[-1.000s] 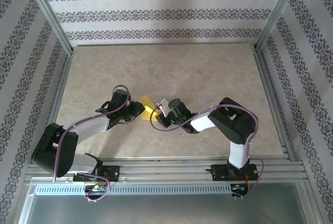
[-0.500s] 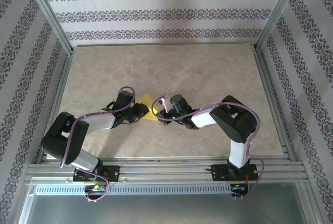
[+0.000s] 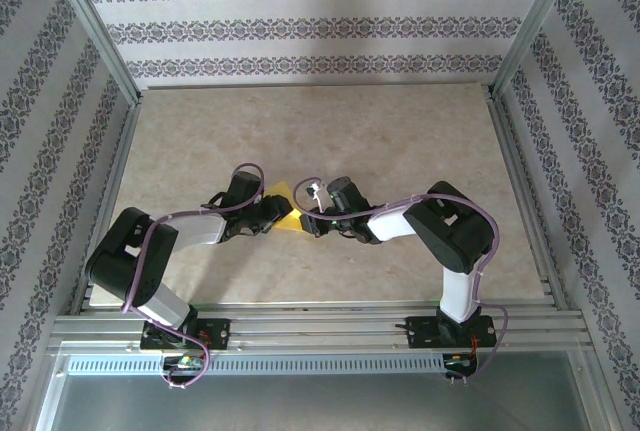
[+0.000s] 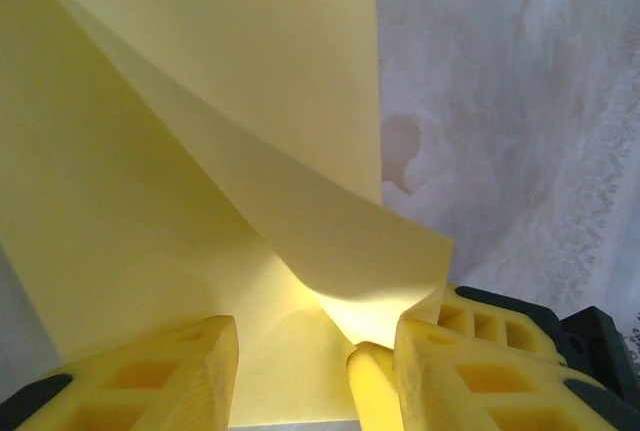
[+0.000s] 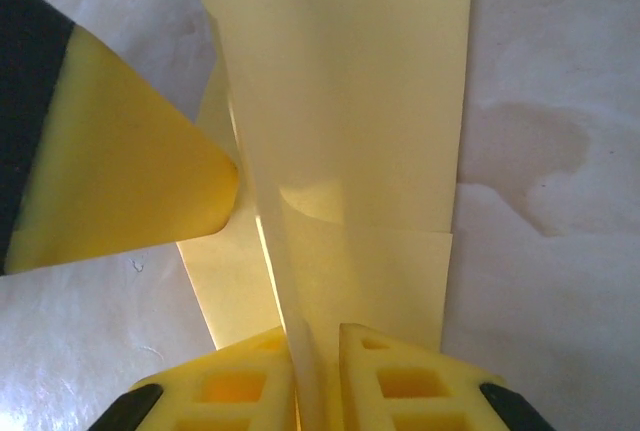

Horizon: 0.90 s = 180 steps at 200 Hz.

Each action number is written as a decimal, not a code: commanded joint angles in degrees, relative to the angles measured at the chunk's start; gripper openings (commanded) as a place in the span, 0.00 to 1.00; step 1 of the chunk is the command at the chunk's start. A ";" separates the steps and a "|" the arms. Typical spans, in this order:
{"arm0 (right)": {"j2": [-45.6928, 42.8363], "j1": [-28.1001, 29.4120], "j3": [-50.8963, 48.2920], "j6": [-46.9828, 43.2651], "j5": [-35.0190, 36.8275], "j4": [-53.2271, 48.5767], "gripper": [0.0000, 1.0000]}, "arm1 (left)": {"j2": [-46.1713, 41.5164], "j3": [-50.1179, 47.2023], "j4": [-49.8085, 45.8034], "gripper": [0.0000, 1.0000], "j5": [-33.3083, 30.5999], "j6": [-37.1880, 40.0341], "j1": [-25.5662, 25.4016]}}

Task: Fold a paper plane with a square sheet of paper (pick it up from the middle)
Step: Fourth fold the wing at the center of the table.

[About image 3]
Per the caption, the aluminium side rail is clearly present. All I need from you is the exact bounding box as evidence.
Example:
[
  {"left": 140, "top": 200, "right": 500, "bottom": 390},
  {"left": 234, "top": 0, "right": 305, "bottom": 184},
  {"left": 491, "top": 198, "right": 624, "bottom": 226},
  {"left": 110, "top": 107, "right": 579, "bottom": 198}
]
[
  {"left": 487, "top": 95, "right": 571, "bottom": 312},
  {"left": 68, "top": 100, "right": 144, "bottom": 316}
]

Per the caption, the grey slotted cable duct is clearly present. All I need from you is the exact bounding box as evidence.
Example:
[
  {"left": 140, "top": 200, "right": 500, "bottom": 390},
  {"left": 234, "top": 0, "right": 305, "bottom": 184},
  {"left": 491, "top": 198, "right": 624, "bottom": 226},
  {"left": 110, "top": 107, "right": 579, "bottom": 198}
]
[{"left": 66, "top": 354, "right": 481, "bottom": 376}]

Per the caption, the yellow paper sheet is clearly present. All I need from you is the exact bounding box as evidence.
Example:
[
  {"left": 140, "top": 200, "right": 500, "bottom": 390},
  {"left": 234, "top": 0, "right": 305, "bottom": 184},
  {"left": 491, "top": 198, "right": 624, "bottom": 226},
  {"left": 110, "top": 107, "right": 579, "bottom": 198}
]
[{"left": 264, "top": 179, "right": 309, "bottom": 236}]

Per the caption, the aluminium frame post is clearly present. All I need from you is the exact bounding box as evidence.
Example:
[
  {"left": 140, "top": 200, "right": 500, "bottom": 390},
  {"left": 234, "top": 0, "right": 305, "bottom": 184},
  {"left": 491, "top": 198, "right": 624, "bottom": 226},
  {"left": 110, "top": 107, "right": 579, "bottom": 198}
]
[
  {"left": 42, "top": 0, "right": 145, "bottom": 108},
  {"left": 488, "top": 0, "right": 586, "bottom": 102}
]

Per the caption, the grey metal sheet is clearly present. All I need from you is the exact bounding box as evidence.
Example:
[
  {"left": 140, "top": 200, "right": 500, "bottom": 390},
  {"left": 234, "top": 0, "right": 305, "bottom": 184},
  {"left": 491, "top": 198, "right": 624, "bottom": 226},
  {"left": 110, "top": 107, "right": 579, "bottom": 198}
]
[{"left": 34, "top": 350, "right": 609, "bottom": 431}]

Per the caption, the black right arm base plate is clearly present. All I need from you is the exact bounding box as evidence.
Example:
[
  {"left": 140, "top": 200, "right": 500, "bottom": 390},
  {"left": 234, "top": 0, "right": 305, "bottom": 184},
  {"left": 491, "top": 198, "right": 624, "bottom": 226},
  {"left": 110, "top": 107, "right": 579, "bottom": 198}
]
[{"left": 405, "top": 315, "right": 497, "bottom": 351}]

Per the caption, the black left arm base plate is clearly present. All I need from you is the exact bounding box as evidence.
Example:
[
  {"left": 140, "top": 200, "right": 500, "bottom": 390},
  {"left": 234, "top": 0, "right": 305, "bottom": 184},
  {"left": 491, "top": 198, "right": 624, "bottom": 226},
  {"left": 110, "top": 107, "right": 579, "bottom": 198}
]
[{"left": 140, "top": 318, "right": 231, "bottom": 352}]

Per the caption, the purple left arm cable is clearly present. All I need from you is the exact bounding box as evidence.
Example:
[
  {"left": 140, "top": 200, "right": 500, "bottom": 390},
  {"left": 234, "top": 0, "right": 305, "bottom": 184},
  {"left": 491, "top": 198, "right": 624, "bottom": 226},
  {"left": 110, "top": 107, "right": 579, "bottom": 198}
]
[{"left": 122, "top": 163, "right": 266, "bottom": 392}]

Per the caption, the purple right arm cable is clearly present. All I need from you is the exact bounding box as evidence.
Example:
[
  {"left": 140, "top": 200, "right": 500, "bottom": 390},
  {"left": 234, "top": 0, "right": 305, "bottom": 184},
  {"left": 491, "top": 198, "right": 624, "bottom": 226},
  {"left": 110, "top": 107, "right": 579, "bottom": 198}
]
[{"left": 292, "top": 178, "right": 511, "bottom": 386}]

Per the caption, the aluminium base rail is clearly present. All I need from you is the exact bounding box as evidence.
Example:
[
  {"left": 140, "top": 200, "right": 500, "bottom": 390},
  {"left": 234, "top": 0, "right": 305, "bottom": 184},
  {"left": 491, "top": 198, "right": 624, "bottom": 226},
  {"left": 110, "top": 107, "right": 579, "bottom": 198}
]
[{"left": 47, "top": 304, "right": 594, "bottom": 355}]

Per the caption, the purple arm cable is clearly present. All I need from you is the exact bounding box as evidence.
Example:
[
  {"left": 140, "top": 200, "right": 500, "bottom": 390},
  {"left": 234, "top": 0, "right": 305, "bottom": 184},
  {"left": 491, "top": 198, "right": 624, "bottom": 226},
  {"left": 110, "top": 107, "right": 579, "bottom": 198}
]
[
  {"left": 292, "top": 178, "right": 511, "bottom": 386},
  {"left": 122, "top": 163, "right": 266, "bottom": 392}
]

